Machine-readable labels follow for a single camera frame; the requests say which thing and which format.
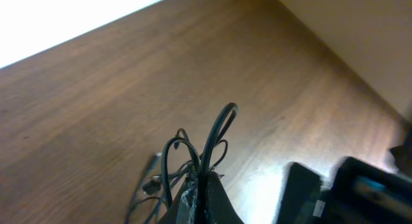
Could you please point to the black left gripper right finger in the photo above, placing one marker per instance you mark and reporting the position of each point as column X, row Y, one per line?
column 218, row 208

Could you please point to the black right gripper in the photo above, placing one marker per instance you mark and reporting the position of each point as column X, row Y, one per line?
column 359, row 194

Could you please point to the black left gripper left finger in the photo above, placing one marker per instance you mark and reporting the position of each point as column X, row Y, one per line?
column 184, row 208

